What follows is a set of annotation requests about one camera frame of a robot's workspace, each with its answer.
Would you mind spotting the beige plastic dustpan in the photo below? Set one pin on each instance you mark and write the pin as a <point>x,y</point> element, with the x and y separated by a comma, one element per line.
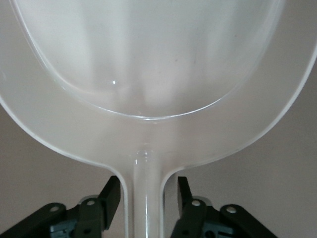
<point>158,74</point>

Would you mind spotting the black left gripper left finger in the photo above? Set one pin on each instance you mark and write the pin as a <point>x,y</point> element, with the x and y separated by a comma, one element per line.
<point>94,213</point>

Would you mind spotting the brown table cover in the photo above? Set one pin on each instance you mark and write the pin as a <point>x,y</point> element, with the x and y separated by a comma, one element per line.
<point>37,186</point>

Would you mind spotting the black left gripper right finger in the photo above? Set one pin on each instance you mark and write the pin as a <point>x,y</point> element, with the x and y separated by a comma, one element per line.
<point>195,215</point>

